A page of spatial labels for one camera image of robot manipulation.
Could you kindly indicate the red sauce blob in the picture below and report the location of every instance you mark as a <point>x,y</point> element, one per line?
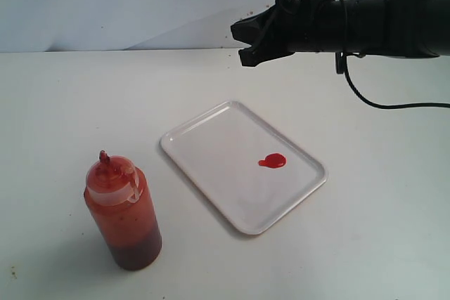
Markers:
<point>273,161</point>

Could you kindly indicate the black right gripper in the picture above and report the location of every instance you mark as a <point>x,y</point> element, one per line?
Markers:
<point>288,27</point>

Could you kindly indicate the red sauce squeeze bottle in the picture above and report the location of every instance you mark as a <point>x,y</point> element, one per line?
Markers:
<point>118,198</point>

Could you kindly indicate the white rectangular plastic tray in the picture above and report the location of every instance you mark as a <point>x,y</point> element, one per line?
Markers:
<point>219,152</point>

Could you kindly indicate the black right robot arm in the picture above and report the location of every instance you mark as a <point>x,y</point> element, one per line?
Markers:
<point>392,28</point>

